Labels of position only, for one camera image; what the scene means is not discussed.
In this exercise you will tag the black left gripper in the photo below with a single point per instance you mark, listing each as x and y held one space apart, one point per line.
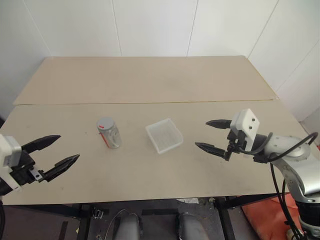
22 170

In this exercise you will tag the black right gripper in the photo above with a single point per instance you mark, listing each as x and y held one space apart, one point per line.
237 141

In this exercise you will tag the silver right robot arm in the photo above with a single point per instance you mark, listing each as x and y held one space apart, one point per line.
297 175

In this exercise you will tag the translucent square plastic container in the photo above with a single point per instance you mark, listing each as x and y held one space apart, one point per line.
165 135

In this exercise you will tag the grey plastic jar lid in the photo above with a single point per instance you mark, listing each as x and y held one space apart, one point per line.
105 123

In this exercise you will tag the clear plastic jar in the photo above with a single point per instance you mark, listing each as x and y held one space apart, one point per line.
112 138

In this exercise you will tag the crumpled white paper scrap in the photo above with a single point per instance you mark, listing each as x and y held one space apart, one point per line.
187 200

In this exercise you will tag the small silver metal clip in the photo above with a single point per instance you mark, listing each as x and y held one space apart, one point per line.
98 213

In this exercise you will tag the orange cloth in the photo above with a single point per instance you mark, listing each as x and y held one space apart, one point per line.
260 215

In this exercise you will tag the dark grey rounded shape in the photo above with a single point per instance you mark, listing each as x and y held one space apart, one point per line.
128 227
191 227

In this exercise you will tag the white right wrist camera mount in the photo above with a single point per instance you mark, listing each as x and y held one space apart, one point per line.
246 120

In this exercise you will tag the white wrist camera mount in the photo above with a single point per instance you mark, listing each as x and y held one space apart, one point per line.
246 120
8 150

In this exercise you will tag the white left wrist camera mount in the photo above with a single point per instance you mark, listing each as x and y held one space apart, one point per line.
8 150

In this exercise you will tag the black metal table frame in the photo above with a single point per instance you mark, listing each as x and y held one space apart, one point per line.
226 220

